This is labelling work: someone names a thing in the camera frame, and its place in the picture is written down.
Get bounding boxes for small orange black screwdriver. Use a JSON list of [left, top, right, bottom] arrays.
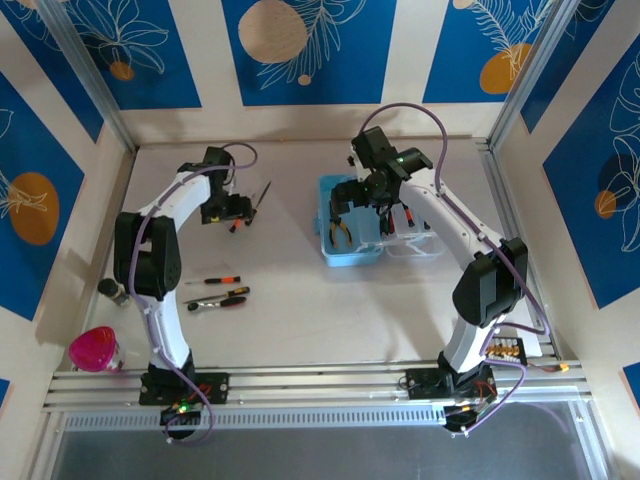
[[183, 275, 242, 287]]

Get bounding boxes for pink plastic cup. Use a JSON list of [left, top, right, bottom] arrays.
[[68, 325, 124, 375]]

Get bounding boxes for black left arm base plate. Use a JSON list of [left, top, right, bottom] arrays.
[[138, 372, 232, 407]]

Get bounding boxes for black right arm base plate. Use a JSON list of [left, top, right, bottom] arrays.
[[405, 367, 499, 402]]

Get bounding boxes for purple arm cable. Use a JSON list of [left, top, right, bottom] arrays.
[[359, 102, 554, 441], [127, 142, 261, 447]]

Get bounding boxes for aluminium front rail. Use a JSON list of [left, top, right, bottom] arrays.
[[42, 360, 595, 414]]

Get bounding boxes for blue tool box clear lid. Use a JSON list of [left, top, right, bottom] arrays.
[[312, 172, 446, 269]]

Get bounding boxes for black controller board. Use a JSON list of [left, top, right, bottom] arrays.
[[159, 399, 204, 428], [443, 398, 494, 439]]

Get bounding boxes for aluminium corner post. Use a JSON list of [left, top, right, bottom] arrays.
[[34, 0, 139, 154], [486, 0, 577, 151]]

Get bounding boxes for black terminal connector block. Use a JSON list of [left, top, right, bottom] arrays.
[[486, 336, 525, 364]]

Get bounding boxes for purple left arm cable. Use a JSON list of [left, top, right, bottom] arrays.
[[127, 142, 261, 447]]

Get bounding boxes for aluminium side rail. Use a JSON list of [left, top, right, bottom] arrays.
[[477, 138, 559, 359]]

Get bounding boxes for grey slotted cable duct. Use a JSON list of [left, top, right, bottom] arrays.
[[62, 404, 449, 432]]

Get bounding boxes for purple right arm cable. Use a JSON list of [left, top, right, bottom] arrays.
[[359, 102, 554, 441]]

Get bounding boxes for yellow black handled pliers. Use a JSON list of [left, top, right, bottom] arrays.
[[327, 214, 354, 249]]

